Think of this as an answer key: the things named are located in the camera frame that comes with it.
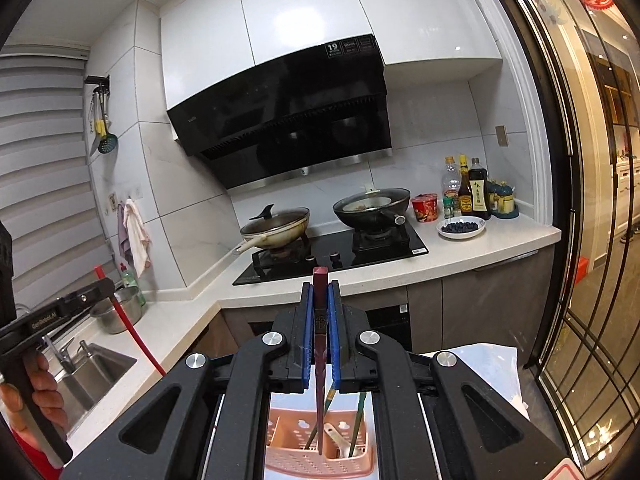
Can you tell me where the steel sink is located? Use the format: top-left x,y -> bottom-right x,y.
52,342 -> 138,433

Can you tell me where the clear oil bottle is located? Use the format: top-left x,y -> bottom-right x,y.
441,156 -> 462,211

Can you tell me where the yellow cap sauce bottle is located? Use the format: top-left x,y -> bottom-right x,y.
457,155 -> 473,216

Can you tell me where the white wall cabinet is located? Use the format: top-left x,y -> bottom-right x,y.
160,0 -> 503,111

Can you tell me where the large dark sauce bottle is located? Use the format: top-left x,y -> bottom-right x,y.
467,157 -> 492,220

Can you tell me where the glass sliding door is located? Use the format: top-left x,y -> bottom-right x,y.
500,0 -> 640,471

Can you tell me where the black built-in appliance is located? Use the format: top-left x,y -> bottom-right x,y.
365,304 -> 413,353

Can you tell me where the chrome faucet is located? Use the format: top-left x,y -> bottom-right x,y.
42,335 -> 91,373

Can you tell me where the black wok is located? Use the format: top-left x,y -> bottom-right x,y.
332,195 -> 411,229

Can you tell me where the person's left forearm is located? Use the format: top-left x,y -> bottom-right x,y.
10,427 -> 66,480

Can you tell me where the pink perforated utensil holder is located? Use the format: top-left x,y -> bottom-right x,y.
265,407 -> 376,478

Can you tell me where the blue condiment jar set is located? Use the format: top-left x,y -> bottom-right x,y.
487,179 -> 521,220

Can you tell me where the teal slotted ladle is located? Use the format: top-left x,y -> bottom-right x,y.
97,92 -> 119,155

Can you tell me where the purple towel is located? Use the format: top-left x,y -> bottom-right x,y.
117,203 -> 131,261

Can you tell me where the blue spotted tablecloth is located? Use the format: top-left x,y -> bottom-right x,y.
215,342 -> 531,480

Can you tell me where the person's left hand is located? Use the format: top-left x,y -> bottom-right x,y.
0,350 -> 68,436

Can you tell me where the green dish soap bottle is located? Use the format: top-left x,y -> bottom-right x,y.
119,257 -> 147,306

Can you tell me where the dark purple chopstick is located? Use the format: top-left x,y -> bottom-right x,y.
312,266 -> 330,456

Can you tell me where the white window blind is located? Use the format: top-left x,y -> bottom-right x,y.
0,55 -> 108,311

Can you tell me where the white sideboard cabinet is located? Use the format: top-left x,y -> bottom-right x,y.
617,157 -> 640,231

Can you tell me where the cream frying pan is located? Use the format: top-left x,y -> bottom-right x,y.
235,215 -> 311,253

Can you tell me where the red chopstick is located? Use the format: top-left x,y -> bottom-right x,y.
95,266 -> 167,377

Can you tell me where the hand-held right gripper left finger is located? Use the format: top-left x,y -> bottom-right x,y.
62,281 -> 315,480

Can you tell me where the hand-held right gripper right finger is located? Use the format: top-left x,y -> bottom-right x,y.
327,281 -> 573,480

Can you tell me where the white plate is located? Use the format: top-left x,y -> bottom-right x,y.
436,216 -> 487,238

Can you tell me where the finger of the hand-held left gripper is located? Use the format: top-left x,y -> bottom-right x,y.
55,280 -> 117,317

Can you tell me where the white pink towel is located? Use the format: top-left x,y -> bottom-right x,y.
123,199 -> 152,278

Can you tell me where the black range hood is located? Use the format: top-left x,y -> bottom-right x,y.
166,34 -> 393,191

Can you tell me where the steel pot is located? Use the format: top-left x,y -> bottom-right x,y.
90,285 -> 143,335

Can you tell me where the glass pan lid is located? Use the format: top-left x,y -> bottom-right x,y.
241,204 -> 310,236

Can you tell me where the red instant noodle cup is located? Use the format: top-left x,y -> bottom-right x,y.
411,194 -> 440,223

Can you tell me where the black gas stove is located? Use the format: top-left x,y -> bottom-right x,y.
232,220 -> 430,287

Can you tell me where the white kitchen counter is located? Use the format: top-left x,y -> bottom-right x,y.
50,220 -> 563,436

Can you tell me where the white ceramic spoon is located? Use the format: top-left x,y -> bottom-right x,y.
322,422 -> 351,458

